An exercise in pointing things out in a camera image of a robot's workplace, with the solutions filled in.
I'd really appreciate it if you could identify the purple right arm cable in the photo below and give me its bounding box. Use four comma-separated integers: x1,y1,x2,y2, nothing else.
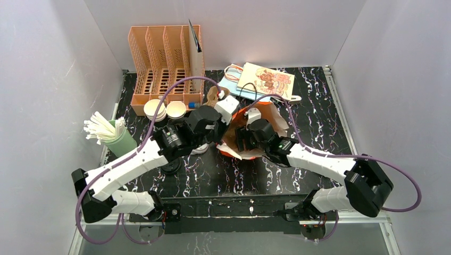
243,93,422,243

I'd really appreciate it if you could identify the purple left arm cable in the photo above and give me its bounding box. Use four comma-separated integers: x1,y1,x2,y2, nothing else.
74,75,226,245

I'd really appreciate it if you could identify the aluminium rail frame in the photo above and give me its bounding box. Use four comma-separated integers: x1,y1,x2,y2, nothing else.
69,198,400,254

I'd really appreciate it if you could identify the white cup lid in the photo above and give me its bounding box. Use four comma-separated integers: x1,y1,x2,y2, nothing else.
191,143,208,155

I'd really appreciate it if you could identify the orange paper bag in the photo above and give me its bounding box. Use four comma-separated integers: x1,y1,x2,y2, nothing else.
216,102,289,160

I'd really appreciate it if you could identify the black cup lid left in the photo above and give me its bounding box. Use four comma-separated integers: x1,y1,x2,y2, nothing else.
161,158,183,175

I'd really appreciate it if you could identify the green straw holder cup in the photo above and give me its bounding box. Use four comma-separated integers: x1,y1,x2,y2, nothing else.
102,120,137,158

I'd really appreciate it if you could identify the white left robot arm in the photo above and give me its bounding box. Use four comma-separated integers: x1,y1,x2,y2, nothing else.
71,95,239,223

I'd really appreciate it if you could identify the brown pulp cup carrier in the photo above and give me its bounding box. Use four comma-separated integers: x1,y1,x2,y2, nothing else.
203,86,220,107

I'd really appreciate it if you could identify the kraft paper cup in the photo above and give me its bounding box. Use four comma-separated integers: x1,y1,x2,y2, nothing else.
166,101,186,120

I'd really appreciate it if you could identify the white wrapped straws bundle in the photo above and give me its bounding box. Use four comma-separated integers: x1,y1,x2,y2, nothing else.
83,112,126,145

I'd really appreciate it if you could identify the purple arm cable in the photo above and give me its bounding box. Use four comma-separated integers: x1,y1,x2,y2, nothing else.
74,75,226,245
243,93,422,243

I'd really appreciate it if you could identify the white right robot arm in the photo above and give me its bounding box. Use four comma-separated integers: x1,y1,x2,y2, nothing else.
236,108,394,218

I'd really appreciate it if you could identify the grey folder in organizer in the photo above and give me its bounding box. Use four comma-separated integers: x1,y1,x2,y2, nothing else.
188,20,204,77

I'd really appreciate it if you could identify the light blue paper bag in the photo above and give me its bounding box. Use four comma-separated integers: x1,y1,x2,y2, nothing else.
219,65,263,101

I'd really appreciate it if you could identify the orange plastic file organizer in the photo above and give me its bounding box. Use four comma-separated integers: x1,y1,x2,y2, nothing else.
128,25,191,116

